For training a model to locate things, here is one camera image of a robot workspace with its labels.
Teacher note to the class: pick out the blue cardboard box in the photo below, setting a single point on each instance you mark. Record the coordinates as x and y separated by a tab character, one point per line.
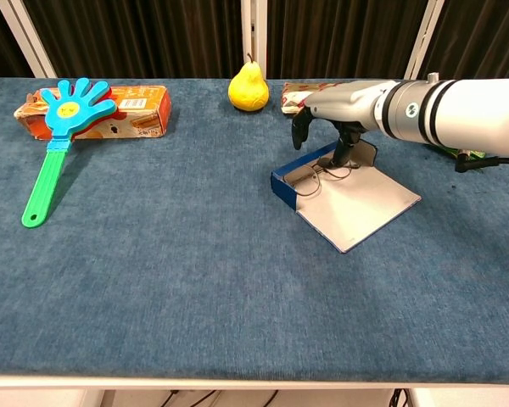
356	207

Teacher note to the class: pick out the dark ribbed partition panel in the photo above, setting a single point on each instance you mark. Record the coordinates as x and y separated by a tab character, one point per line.
483	34
343	38
0	42
144	38

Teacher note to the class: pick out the gold red foil package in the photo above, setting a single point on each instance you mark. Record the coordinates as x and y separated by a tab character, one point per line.
292	97

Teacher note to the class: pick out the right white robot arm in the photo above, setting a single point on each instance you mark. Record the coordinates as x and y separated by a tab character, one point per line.
471	114

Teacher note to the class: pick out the grey partition post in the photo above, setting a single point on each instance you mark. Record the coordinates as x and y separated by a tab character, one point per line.
25	38
254	29
426	34

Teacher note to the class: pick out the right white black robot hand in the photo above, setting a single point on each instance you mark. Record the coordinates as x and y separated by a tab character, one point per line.
348	104

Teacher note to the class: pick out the green snack bag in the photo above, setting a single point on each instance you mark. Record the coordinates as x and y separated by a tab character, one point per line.
475	153

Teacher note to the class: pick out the blue green hand clapper toy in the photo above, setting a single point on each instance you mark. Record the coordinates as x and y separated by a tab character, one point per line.
70	112

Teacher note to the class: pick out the yellow pear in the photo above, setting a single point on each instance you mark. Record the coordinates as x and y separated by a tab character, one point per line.
248	91

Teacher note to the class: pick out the orange cardboard food box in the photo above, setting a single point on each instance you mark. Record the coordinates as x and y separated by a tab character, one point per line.
144	110

